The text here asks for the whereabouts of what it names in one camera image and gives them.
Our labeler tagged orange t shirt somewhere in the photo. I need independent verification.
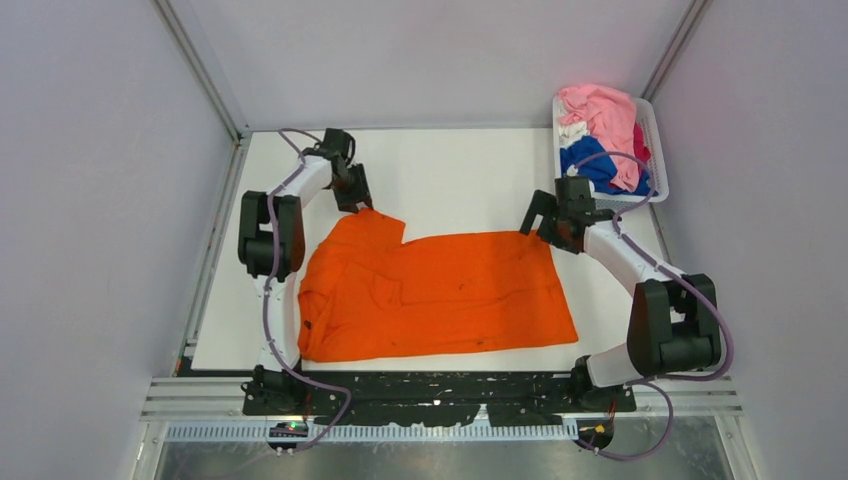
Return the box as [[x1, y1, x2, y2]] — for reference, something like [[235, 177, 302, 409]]
[[297, 209, 579, 363]]

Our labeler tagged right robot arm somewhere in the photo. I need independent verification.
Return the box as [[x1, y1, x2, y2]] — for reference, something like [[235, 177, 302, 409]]
[[520, 176, 731, 411]]

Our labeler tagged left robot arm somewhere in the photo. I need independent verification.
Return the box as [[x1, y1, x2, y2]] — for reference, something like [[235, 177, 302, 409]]
[[237, 128, 373, 414]]

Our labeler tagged blue t shirt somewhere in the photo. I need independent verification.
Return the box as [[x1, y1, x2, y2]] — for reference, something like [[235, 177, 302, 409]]
[[559, 135, 653, 197]]

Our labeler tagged white t shirt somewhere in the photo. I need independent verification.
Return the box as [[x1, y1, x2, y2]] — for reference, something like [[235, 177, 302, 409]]
[[558, 121, 591, 149]]

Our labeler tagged crimson t shirt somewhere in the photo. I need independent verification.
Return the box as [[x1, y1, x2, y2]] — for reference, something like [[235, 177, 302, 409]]
[[633, 123, 652, 172]]

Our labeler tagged pink t shirt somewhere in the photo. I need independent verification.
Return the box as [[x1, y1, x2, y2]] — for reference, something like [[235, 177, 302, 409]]
[[555, 84, 636, 156]]

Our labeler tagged white plastic laundry basket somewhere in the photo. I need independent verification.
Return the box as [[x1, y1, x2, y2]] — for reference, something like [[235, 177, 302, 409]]
[[594, 98, 670, 208]]

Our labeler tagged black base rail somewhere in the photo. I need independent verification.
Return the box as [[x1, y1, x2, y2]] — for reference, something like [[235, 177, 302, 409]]
[[241, 367, 636, 427]]

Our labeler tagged white slotted cable duct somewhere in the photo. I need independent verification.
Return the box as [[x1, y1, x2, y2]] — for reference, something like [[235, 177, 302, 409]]
[[165, 419, 579, 443]]

